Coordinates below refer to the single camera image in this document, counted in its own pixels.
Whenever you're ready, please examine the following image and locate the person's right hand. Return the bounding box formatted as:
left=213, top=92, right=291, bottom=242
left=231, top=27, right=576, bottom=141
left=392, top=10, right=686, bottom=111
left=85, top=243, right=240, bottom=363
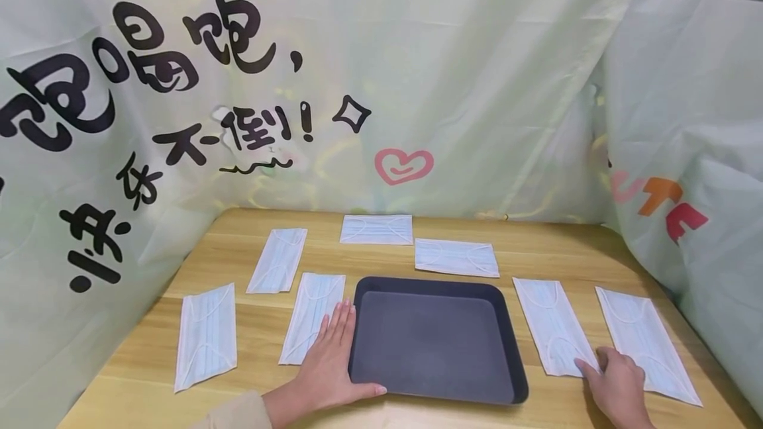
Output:
left=574, top=346, right=655, bottom=425

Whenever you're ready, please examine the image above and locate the person's left hand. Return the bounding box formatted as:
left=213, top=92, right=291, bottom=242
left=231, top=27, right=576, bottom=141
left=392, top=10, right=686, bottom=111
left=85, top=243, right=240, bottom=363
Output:
left=295, top=298, right=388, bottom=414

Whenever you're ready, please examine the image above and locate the person's left forearm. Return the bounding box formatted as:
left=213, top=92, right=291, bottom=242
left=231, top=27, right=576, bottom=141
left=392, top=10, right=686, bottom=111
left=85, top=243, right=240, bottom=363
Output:
left=191, top=384, right=306, bottom=429

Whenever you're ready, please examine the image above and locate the light blue face mask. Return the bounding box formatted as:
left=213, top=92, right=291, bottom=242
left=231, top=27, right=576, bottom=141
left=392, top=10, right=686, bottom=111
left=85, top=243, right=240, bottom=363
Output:
left=340, top=214, right=414, bottom=246
left=246, top=228, right=309, bottom=295
left=173, top=283, right=238, bottom=394
left=415, top=238, right=501, bottom=278
left=278, top=273, right=346, bottom=366
left=513, top=277, right=601, bottom=378
left=595, top=286, right=703, bottom=408

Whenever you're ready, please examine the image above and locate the dark grey rectangular tray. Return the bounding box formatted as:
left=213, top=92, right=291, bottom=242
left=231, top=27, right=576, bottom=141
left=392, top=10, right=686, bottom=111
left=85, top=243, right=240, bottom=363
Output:
left=348, top=276, right=530, bottom=406

